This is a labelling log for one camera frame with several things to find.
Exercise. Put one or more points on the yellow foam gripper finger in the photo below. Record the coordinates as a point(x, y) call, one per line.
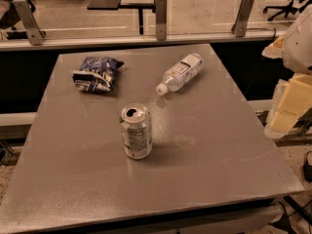
point(291, 100)
point(275, 49)

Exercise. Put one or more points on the blue chip bag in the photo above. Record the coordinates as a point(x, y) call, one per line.
point(96, 74)

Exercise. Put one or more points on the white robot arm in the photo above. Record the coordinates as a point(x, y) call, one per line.
point(297, 49)

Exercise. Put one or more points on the silver green 7up can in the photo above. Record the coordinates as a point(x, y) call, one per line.
point(136, 129)

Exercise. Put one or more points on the black power adapter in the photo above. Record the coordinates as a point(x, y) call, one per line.
point(307, 167)

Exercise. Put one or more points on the clear plastic water bottle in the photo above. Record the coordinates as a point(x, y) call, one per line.
point(180, 74)

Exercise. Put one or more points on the black office chair left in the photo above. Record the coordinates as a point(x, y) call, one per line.
point(10, 17)

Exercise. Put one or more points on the right metal glass bracket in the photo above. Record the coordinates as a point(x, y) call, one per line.
point(239, 28)

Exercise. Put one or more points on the left metal glass bracket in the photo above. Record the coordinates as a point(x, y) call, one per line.
point(34, 34)

